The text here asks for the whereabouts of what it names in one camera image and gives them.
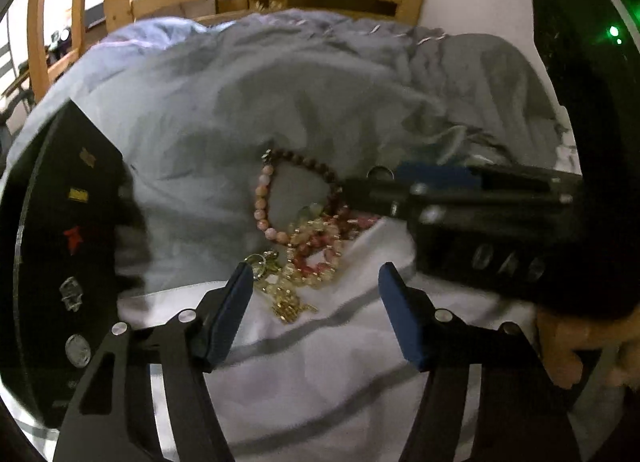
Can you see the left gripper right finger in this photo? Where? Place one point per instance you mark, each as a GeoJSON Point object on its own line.
{"type": "Point", "coordinates": [518, 418]}

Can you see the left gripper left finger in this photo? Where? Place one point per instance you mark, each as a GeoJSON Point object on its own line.
{"type": "Point", "coordinates": [111, 416]}

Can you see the gold chain jewelry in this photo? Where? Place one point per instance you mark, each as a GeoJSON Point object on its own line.
{"type": "Point", "coordinates": [279, 282]}

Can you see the black jewelry box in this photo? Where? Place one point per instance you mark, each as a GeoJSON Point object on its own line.
{"type": "Point", "coordinates": [58, 282]}

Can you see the person's right hand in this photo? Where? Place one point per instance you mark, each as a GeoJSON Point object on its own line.
{"type": "Point", "coordinates": [560, 339]}

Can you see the grey striped duvet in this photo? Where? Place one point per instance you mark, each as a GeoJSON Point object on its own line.
{"type": "Point", "coordinates": [270, 113]}

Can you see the wooden ladder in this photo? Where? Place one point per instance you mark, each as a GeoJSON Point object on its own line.
{"type": "Point", "coordinates": [56, 38]}

